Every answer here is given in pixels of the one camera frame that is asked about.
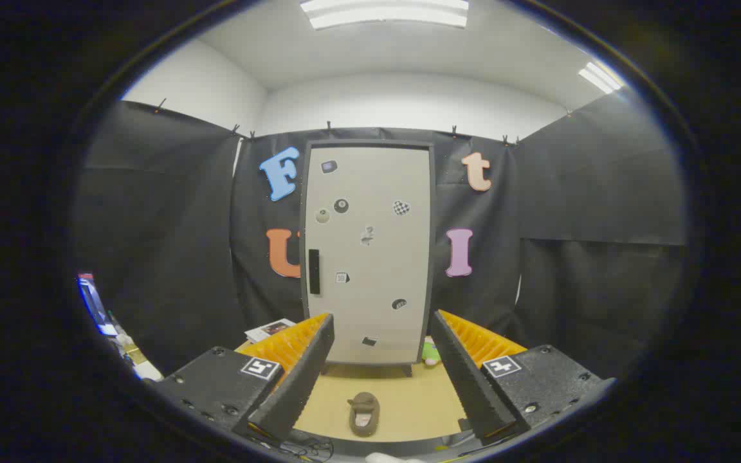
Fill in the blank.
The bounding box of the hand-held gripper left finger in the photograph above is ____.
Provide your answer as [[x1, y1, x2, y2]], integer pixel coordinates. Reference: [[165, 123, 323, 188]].
[[152, 313, 336, 444]]

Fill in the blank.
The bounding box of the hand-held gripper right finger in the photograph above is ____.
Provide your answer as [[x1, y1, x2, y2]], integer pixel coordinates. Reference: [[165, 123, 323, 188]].
[[430, 309, 616, 446]]

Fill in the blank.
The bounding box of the brown slipper shoe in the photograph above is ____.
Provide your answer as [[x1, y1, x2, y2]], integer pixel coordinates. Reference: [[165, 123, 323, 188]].
[[347, 392, 381, 438]]

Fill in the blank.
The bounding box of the printed booklet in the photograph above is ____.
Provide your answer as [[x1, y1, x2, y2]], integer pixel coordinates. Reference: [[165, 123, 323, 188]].
[[245, 318, 297, 343]]

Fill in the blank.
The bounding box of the white side table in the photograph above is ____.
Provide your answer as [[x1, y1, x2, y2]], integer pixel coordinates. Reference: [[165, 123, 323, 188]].
[[113, 334, 164, 381]]

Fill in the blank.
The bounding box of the black backdrop cloth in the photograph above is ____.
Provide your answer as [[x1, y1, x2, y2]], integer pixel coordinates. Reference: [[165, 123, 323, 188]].
[[75, 90, 690, 380]]

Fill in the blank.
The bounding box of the small ceiling light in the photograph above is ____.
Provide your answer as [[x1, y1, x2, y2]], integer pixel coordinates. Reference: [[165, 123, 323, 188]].
[[578, 62, 623, 95]]

